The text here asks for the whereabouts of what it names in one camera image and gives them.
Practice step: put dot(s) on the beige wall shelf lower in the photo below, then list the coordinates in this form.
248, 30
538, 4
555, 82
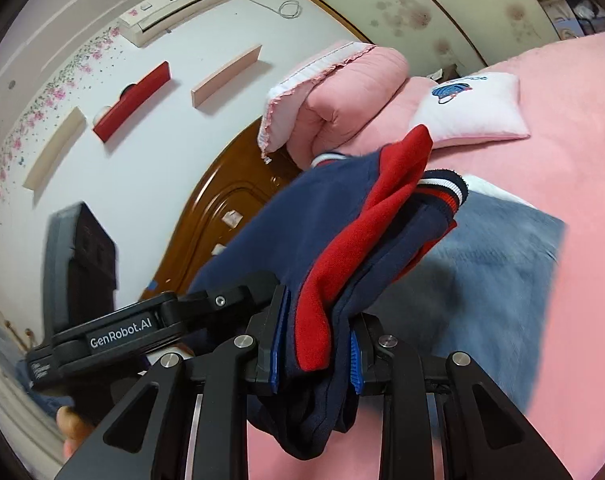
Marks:
52, 150

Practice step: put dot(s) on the pink fleece bed sheet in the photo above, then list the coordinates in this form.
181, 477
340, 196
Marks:
560, 169

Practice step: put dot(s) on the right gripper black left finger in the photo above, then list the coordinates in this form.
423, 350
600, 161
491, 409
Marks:
186, 418

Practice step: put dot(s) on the brown wooden headboard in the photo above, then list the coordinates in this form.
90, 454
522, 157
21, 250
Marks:
231, 192

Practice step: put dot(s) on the beige wall shelf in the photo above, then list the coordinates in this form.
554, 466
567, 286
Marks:
52, 150
223, 75

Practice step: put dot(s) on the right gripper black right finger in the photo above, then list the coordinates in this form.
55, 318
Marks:
443, 417

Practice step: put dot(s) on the folded pink quilt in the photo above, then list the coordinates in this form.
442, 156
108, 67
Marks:
352, 98

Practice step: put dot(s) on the white embroidered pillow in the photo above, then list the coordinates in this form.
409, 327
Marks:
473, 110

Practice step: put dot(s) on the white wall air conditioner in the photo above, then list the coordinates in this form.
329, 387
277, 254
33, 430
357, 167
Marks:
149, 18

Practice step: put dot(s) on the red wall shelf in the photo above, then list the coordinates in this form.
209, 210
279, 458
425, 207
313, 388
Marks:
131, 99

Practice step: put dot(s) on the navy and red sweatshirt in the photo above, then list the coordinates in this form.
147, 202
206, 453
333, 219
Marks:
336, 238

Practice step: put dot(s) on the floral wardrobe doors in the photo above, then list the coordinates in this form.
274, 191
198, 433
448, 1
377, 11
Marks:
469, 34

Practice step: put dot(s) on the folded light blue garment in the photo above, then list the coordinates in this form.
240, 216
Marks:
483, 289

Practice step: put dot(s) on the folded white beige garment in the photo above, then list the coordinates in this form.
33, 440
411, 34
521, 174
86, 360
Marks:
481, 190

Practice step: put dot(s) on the person's left hand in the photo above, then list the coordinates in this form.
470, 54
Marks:
74, 428

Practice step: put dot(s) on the beige wall shelf upper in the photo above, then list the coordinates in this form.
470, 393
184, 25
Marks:
223, 75

